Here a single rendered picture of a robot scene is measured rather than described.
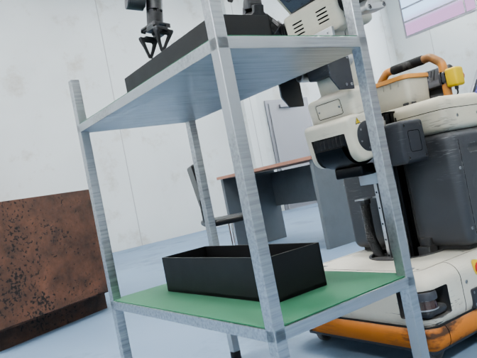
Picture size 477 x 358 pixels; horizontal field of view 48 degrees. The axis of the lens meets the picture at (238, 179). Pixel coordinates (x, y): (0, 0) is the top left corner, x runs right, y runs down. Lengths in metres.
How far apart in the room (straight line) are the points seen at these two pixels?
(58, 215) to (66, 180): 4.96
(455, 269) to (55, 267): 2.36
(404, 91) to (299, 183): 3.47
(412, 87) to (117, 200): 7.00
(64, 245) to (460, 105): 2.43
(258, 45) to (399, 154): 0.83
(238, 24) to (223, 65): 0.30
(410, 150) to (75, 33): 7.65
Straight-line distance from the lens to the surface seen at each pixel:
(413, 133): 1.88
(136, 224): 8.77
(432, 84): 2.24
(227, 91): 1.08
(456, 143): 1.94
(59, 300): 3.44
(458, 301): 1.81
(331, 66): 1.77
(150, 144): 9.03
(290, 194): 5.57
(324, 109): 1.92
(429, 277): 1.72
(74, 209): 3.57
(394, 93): 2.10
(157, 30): 1.86
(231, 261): 1.42
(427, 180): 1.99
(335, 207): 4.46
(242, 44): 1.14
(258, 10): 2.05
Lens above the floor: 0.64
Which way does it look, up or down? 1 degrees up
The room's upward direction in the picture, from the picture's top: 11 degrees counter-clockwise
